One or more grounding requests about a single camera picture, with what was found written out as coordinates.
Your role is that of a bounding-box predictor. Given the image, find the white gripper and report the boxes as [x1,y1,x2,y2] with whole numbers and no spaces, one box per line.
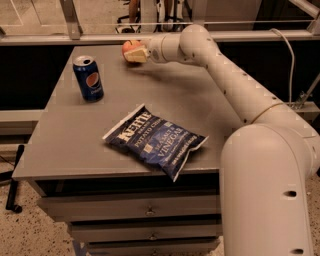
[124,33,187,63]

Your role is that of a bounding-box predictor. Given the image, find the red apple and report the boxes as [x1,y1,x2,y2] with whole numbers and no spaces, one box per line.
[122,40,141,63]

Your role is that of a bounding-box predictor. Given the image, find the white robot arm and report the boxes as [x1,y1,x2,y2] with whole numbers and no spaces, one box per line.
[124,25,320,256]

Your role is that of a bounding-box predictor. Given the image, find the blue pepsi can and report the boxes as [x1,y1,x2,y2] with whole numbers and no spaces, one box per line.
[73,55,104,102]

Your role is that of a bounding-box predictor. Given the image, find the black office chair base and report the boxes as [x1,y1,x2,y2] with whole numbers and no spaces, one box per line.
[115,0,192,33]

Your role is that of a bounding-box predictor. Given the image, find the blue kettle chips bag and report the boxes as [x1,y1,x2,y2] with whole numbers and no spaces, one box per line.
[103,104,207,182]

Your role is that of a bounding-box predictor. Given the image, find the grey top drawer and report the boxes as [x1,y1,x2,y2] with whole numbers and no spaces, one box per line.
[38,193,221,222]

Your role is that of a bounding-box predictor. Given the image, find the grey drawer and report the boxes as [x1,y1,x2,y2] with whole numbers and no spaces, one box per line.
[69,221,222,242]
[87,237,219,256]
[38,193,221,222]

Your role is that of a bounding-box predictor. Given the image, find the grey drawer cabinet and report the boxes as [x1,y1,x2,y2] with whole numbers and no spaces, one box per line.
[14,46,241,256]

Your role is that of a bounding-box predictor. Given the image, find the grey middle drawer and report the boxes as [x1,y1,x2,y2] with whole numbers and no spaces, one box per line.
[69,221,222,242]

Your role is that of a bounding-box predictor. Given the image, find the grey bottom drawer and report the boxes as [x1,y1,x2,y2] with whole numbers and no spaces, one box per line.
[87,237,219,256]

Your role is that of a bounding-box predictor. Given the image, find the black pole on floor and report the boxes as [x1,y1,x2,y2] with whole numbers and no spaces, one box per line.
[5,145,24,214]

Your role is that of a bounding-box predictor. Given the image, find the white cable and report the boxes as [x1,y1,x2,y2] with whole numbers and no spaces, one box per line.
[269,28,296,106]

